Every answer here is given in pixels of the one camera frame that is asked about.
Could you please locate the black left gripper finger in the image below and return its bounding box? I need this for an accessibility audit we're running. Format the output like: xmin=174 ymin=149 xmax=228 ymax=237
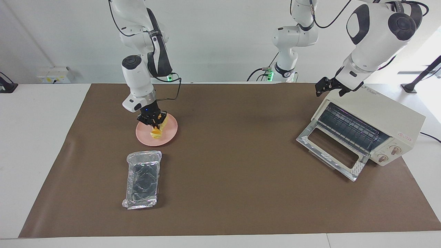
xmin=154 ymin=111 xmax=168 ymax=129
xmin=137 ymin=115 xmax=153 ymax=129

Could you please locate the sliced golden bread loaf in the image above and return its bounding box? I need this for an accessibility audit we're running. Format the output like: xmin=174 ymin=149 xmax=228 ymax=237
xmin=150 ymin=116 xmax=169 ymax=140

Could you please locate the aluminium foil tray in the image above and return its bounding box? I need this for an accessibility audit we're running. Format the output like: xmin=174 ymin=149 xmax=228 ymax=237
xmin=122 ymin=151 xmax=163 ymax=210

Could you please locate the metal oven rack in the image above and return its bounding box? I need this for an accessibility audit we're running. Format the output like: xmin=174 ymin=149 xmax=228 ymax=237
xmin=318 ymin=103 xmax=390 ymax=153

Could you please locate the cream toaster oven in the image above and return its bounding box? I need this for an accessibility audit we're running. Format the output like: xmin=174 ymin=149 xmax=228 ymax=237
xmin=296 ymin=85 xmax=427 ymax=182

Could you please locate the glass oven door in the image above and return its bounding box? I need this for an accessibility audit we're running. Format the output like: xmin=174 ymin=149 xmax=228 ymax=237
xmin=296 ymin=121 xmax=370 ymax=182

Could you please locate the pink round plate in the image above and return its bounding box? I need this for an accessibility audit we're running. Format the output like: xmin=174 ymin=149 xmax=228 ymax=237
xmin=136 ymin=112 xmax=178 ymax=147

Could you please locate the tall black stand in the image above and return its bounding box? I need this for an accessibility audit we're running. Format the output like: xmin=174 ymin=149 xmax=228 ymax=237
xmin=398 ymin=55 xmax=441 ymax=94

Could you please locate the brown table mat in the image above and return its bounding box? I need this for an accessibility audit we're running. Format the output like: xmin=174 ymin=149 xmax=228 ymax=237
xmin=19 ymin=83 xmax=441 ymax=238

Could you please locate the small black stand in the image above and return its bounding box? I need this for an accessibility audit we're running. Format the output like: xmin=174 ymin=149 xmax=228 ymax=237
xmin=0 ymin=72 xmax=18 ymax=93

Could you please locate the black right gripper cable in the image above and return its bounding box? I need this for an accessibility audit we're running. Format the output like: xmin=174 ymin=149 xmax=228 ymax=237
xmin=152 ymin=72 xmax=182 ymax=102

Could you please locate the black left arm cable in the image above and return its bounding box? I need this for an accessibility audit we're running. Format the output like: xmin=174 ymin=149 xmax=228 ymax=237
xmin=289 ymin=0 xmax=355 ymax=27

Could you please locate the black left base cable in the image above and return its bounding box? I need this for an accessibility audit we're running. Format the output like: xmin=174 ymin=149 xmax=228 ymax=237
xmin=246 ymin=52 xmax=280 ymax=82

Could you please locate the black oven power cable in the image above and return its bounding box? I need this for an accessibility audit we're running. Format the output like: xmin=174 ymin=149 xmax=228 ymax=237
xmin=420 ymin=132 xmax=441 ymax=143

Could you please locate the white wall socket strip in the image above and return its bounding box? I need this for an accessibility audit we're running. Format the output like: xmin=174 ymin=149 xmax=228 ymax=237
xmin=37 ymin=67 xmax=71 ymax=84

